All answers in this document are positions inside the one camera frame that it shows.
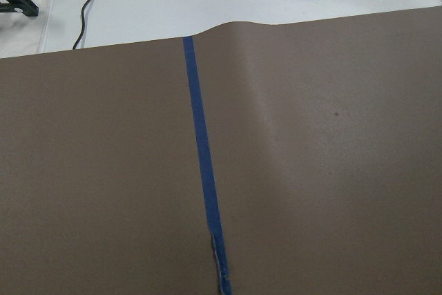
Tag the black plastic part in bag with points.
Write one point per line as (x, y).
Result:
(26, 7)

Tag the clear plastic bag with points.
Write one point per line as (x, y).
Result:
(24, 26)

